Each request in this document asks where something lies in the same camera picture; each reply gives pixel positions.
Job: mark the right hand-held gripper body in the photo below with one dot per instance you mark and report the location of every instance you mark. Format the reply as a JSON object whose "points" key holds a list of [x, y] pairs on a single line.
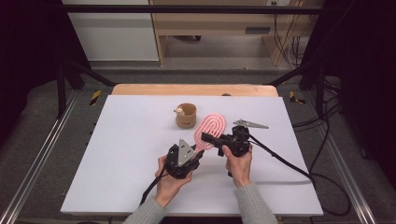
{"points": [[239, 141]]}

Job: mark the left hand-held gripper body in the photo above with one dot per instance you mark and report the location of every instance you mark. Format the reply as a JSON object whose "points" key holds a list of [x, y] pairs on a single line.
{"points": [[183, 155]]}

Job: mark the pink hairbrush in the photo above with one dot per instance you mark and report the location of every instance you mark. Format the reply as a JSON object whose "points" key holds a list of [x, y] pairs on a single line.
{"points": [[214, 123]]}

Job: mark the person's right hand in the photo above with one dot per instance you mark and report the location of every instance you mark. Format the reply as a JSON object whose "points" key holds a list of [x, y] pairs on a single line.
{"points": [[241, 169]]}

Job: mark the person's left hand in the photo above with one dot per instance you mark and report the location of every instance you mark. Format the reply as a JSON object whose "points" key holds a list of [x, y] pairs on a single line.
{"points": [[168, 189]]}

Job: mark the brown cup with bear figure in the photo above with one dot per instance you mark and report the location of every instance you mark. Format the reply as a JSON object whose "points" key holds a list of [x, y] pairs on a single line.
{"points": [[186, 119]]}

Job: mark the wooden table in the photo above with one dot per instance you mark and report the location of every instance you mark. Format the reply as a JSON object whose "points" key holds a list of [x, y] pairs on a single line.
{"points": [[186, 89]]}

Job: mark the white board sheet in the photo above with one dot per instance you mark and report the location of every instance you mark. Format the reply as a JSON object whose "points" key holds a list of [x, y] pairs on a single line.
{"points": [[124, 161]]}

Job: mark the yellow black tape strip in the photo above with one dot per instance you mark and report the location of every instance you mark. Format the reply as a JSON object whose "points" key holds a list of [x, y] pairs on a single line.
{"points": [[95, 97], [292, 97]]}

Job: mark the light wooden desk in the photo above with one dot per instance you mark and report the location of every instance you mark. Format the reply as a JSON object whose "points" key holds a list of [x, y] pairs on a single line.
{"points": [[202, 23]]}

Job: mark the black metal crossbar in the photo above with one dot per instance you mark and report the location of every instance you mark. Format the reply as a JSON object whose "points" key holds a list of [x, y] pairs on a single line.
{"points": [[186, 9]]}

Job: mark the white cabinet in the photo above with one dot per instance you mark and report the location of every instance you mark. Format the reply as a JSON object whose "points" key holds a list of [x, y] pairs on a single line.
{"points": [[115, 37]]}

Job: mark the black curtain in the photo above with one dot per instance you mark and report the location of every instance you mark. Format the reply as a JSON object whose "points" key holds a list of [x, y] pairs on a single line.
{"points": [[28, 46], [367, 62]]}

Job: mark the black metal frame strut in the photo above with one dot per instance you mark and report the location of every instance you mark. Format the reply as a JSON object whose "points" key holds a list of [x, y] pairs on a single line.
{"points": [[60, 93], [320, 93]]}

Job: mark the aluminium rail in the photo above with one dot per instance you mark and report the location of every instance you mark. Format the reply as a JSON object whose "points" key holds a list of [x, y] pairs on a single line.
{"points": [[31, 168], [351, 186]]}

